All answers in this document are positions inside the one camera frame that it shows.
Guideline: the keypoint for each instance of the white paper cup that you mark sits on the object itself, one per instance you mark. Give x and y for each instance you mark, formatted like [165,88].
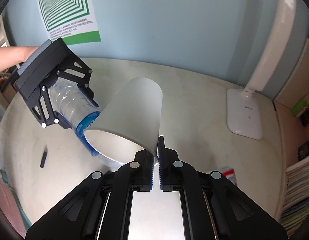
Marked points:
[129,123]

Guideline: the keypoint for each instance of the red drink can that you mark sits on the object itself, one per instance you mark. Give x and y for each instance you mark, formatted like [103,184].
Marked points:
[229,173]

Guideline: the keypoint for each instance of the pink clothed leg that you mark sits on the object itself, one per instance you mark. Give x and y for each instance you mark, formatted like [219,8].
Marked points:
[9,208]

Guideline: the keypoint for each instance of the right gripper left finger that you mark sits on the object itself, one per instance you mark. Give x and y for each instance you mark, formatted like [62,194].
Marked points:
[100,206]

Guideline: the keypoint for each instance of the green white wall poster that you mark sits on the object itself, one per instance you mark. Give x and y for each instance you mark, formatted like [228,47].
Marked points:
[71,20]

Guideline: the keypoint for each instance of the white desk lamp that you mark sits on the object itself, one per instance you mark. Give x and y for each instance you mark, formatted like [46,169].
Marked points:
[243,114]

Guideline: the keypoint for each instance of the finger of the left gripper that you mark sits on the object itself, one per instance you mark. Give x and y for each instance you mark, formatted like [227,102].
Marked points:
[79,82]
[42,109]

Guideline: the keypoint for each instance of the wooden bookshelf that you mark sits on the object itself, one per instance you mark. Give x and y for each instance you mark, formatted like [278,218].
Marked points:
[292,108]

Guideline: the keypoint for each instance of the left forearm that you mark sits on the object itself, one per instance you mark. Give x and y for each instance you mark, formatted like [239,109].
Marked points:
[10,56]

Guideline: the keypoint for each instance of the clear blue-label water bottle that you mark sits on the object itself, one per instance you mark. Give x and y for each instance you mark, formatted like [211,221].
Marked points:
[69,101]

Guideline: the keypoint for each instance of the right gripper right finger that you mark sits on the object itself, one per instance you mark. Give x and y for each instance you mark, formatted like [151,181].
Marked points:
[212,206]

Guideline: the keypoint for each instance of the small black clip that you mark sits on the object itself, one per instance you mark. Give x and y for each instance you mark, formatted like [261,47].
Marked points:
[43,159]

